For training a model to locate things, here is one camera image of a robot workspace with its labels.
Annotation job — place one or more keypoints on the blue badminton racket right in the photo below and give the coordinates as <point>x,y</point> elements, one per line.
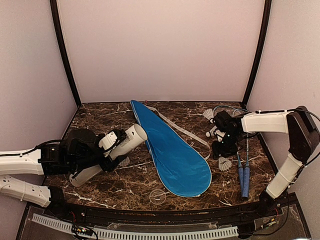
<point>246,175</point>

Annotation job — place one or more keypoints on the black front table rail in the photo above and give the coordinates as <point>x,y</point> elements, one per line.
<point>91,216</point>

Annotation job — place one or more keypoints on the white slotted cable duct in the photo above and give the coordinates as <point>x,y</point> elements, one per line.
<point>114,234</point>

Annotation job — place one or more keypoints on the blue badminton racket left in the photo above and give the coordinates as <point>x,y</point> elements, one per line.
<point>230,110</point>

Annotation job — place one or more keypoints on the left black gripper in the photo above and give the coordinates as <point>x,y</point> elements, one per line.
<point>111,164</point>

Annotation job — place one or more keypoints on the white shuttlecock beside tube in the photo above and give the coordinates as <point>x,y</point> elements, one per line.
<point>125,162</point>

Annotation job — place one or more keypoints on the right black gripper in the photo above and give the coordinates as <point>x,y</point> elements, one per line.
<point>217,150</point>

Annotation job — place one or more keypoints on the blue racket bag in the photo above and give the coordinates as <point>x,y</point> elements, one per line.
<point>182,170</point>

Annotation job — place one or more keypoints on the white shuttlecock by rackets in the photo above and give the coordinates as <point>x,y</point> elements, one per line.
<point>211,132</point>

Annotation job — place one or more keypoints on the white shuttlecock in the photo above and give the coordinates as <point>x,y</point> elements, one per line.
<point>125,162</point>
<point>209,115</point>
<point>224,164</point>
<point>211,132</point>

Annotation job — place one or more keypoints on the black left corner post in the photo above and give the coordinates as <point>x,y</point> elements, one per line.
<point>63,51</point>

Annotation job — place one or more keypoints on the clear plastic tube lid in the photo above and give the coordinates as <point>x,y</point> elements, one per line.
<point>157,197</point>

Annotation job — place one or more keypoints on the black right corner post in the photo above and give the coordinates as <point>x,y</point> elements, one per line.
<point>258,52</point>

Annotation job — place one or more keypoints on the white shuttlecock tube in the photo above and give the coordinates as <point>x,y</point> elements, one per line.
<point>135,135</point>

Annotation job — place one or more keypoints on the black corner post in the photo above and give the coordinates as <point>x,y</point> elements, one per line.
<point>258,52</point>
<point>63,51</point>

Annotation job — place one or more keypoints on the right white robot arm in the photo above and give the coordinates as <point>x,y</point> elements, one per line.
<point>291,139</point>

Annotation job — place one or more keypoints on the small circuit board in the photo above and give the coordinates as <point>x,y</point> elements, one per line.
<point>81,230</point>

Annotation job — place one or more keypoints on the blue badminton racket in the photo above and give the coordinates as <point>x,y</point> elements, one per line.
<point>246,175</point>
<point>230,110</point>

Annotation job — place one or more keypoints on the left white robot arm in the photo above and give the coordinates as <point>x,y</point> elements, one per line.
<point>46,159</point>

